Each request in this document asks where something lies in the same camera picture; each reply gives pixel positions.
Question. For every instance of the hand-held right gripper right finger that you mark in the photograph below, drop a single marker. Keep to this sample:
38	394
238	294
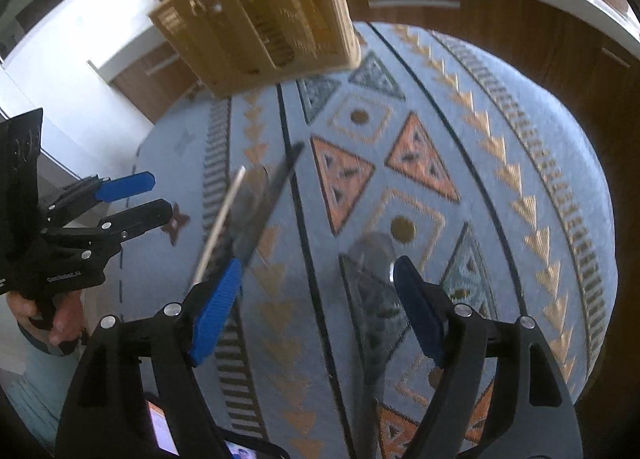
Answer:
417	314

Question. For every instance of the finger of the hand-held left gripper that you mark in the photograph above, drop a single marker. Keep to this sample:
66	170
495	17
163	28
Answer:
140	219
125	186

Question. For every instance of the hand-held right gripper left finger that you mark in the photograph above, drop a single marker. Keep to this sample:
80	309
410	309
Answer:
215	314

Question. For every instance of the wooden chopstick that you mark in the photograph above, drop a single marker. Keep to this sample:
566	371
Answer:
220	224

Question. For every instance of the yellow plastic utensil basket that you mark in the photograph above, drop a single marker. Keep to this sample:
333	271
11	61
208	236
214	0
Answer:
260	14

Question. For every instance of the person's left hand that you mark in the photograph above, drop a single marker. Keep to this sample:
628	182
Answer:
67	316

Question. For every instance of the black phone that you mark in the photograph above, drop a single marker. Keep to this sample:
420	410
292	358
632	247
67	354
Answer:
165	426

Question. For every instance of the blue patterned tablecloth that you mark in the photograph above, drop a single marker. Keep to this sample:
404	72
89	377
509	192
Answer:
450	139

